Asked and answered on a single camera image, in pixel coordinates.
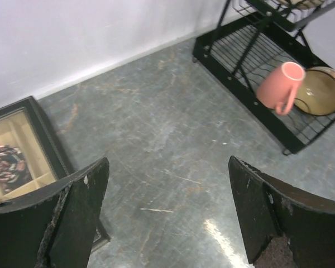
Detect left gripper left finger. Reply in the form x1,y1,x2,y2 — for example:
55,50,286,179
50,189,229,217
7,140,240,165
0,157,109,267

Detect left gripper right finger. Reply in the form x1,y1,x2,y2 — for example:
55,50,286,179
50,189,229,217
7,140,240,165
228,156,335,267

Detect black framed display box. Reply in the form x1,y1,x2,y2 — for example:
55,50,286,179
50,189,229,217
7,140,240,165
0,95,111,252

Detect pink mug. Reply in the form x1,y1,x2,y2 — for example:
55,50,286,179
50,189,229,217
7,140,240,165
256,61,305,116

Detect brown patterned bowl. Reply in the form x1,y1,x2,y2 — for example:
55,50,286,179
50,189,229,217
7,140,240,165
294,66,335,116

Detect black wire dish rack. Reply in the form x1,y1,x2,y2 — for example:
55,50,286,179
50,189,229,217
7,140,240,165
193,1,335,155

